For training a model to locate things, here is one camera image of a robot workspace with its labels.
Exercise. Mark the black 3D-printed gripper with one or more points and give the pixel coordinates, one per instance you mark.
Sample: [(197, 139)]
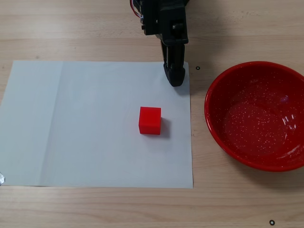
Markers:
[(173, 35)]

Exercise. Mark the white paper sheet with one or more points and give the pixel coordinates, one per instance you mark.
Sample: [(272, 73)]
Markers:
[(71, 123)]

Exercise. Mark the red cube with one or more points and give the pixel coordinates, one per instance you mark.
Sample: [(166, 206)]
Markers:
[(150, 120)]

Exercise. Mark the grey tape piece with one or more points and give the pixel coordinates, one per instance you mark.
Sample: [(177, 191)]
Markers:
[(2, 178)]

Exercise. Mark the red speckled bowl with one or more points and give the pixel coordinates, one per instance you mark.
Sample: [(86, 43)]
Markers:
[(254, 118)]

